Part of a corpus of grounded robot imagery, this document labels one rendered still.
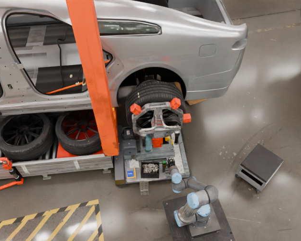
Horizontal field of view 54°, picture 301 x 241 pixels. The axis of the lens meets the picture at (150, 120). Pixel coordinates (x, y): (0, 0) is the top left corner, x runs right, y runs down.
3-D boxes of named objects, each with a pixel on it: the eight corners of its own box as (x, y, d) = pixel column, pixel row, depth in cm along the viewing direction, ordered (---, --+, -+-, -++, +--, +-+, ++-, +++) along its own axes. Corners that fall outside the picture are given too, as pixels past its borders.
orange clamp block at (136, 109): (141, 106, 304) (134, 103, 299) (141, 112, 299) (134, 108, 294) (136, 110, 308) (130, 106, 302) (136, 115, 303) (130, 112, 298)
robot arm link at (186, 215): (193, 223, 286) (213, 203, 222) (177, 228, 283) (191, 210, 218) (188, 208, 293) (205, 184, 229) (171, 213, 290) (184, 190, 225)
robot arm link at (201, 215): (210, 219, 289) (214, 212, 275) (194, 224, 285) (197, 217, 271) (204, 204, 298) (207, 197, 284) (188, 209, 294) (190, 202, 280)
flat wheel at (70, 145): (102, 108, 408) (100, 97, 389) (118, 145, 370) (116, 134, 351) (54, 124, 392) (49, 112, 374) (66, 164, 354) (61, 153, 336)
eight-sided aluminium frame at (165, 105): (180, 131, 344) (183, 99, 302) (181, 136, 340) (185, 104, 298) (133, 136, 341) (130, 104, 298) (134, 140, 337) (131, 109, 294)
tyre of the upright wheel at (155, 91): (182, 76, 311) (120, 85, 312) (186, 92, 296) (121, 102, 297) (183, 115, 363) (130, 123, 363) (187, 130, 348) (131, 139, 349)
